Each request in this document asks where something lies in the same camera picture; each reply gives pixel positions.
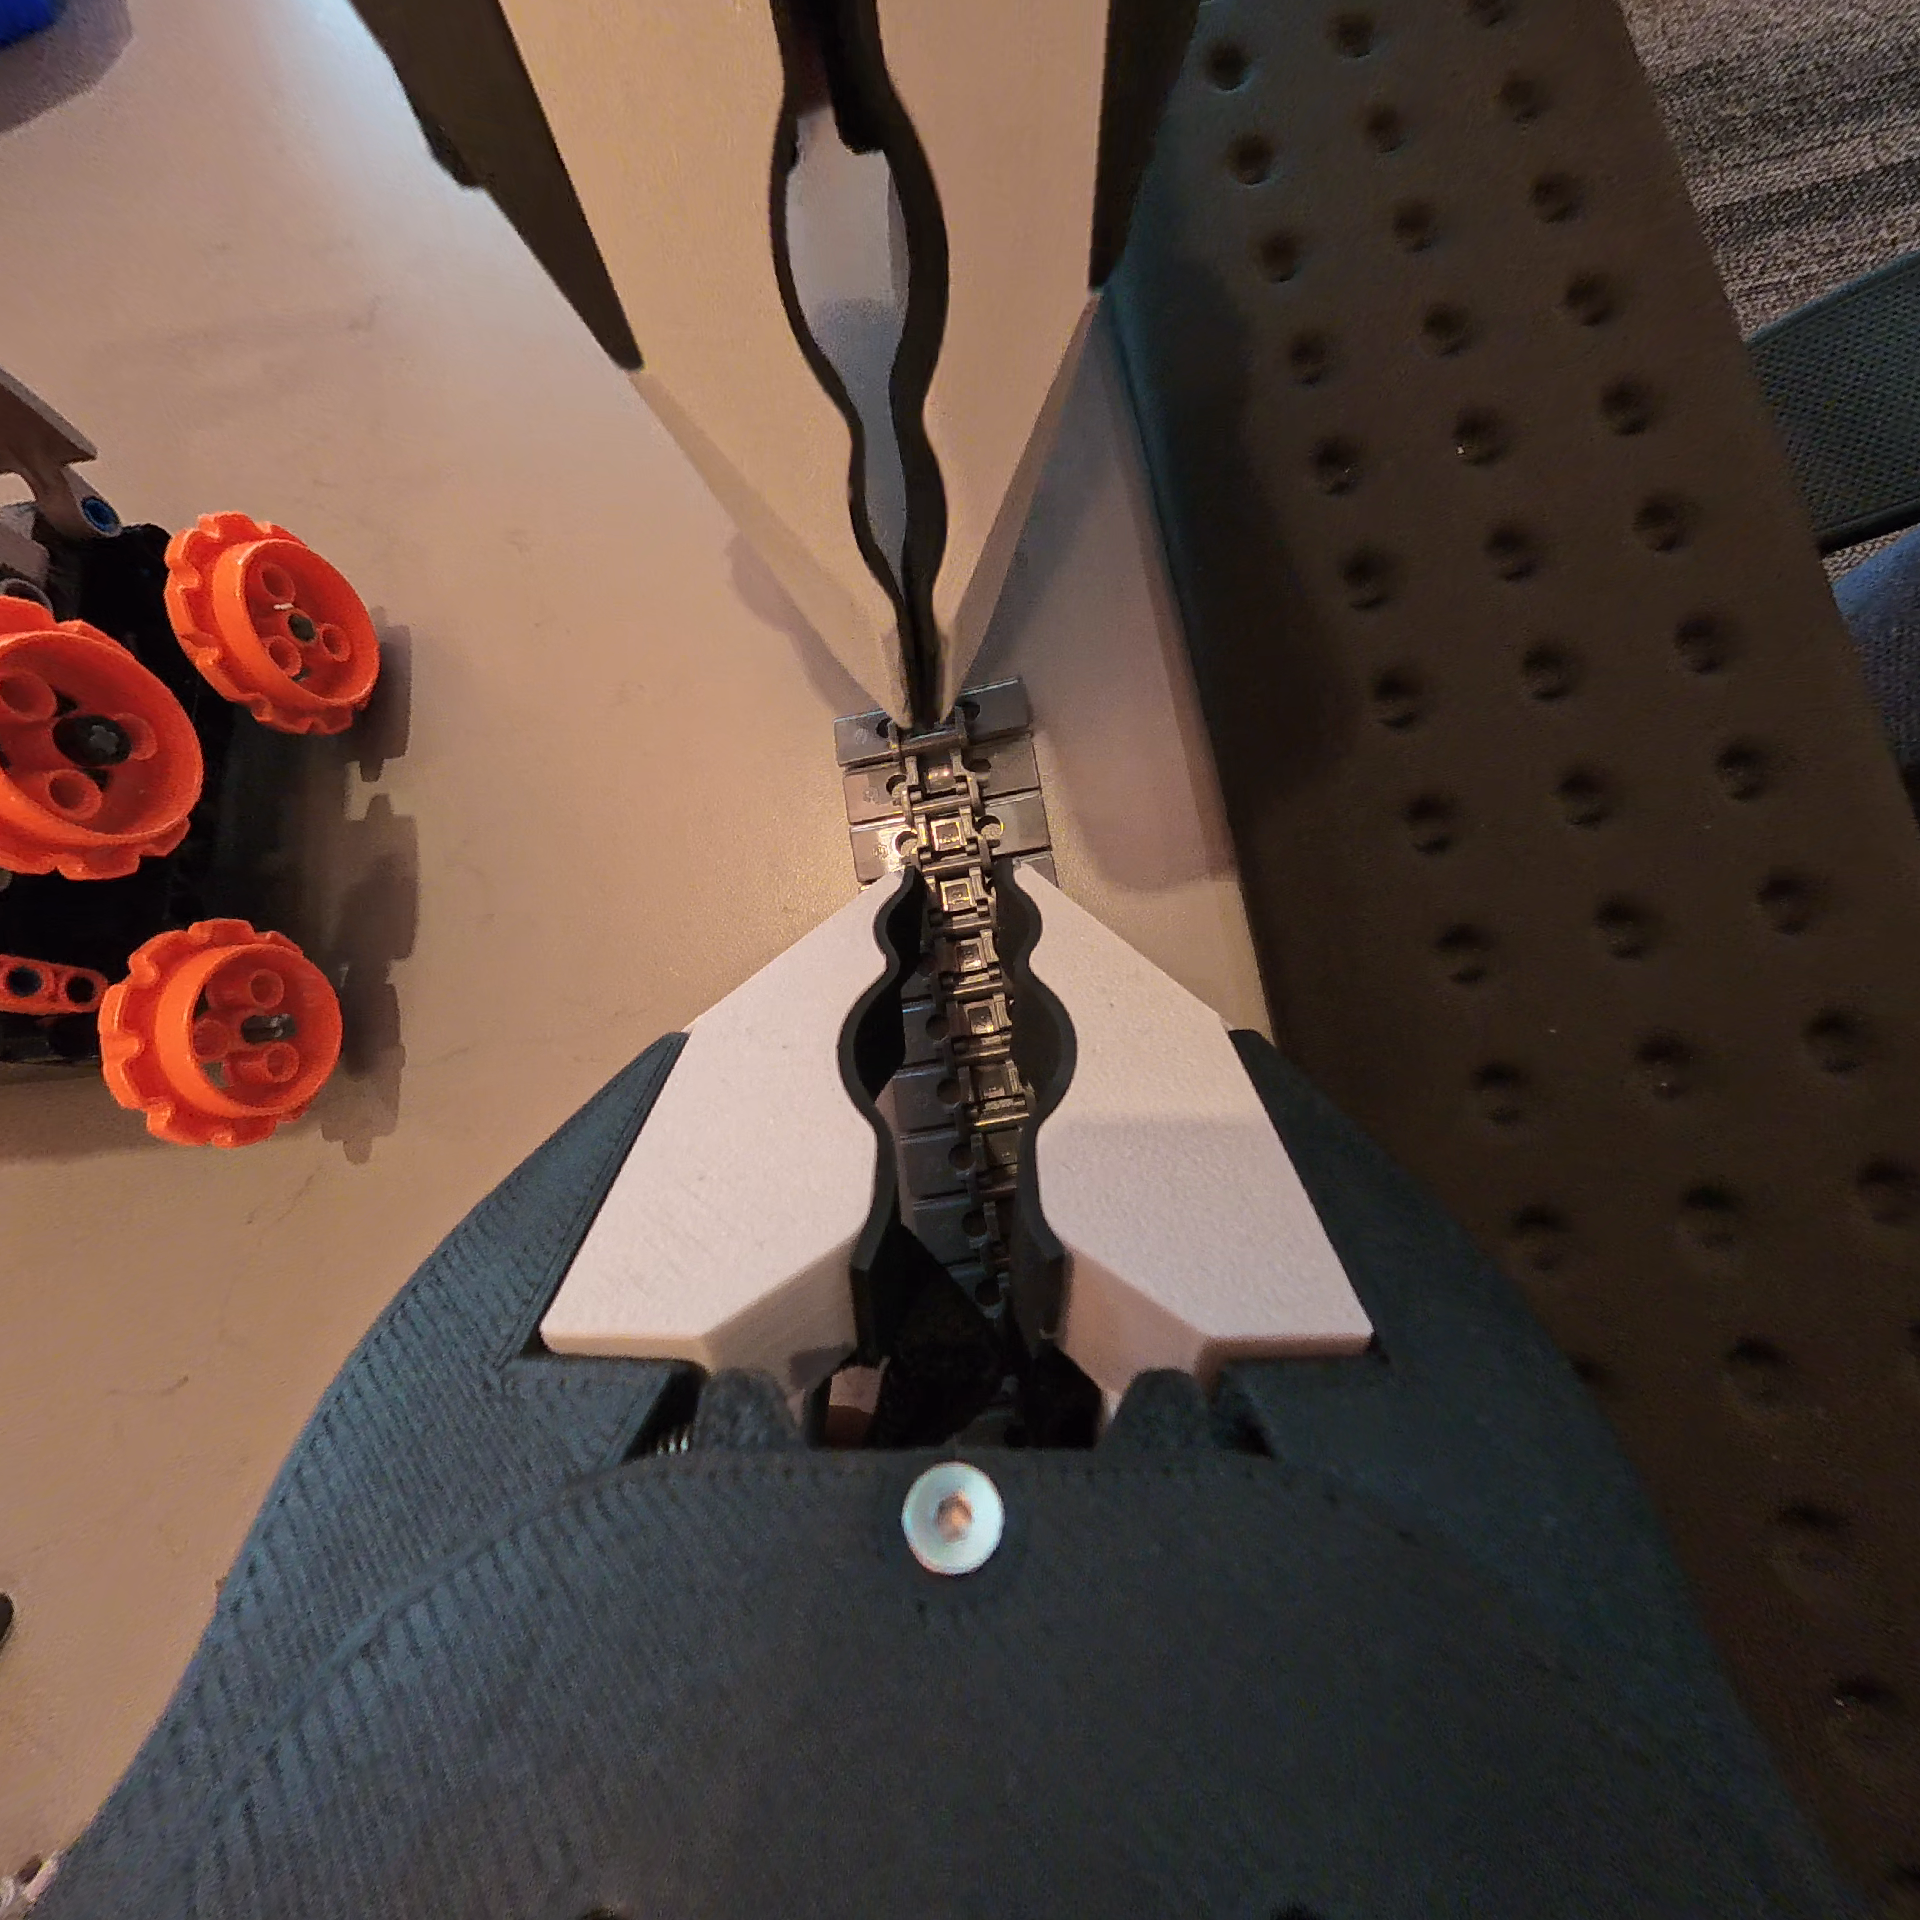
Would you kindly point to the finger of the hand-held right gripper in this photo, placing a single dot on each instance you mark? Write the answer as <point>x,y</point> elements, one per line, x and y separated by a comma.
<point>1021,224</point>
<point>674,181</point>

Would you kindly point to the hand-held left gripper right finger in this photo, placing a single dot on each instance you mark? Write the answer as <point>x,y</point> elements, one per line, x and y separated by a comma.
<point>1201,1201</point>

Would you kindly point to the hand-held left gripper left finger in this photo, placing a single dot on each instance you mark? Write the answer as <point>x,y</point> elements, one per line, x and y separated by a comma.
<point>705,1201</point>

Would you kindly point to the single grey track link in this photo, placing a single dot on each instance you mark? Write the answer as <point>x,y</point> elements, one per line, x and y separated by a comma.
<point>998,720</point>

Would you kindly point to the black perforated panel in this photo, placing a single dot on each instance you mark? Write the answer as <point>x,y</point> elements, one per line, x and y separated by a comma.
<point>1500,751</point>

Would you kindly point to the grey orange toy block vehicle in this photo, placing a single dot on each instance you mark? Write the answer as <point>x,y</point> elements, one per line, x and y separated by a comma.
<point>90,751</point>

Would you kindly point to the teal chair seat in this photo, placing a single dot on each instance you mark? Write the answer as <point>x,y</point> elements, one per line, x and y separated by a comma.
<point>1844,421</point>

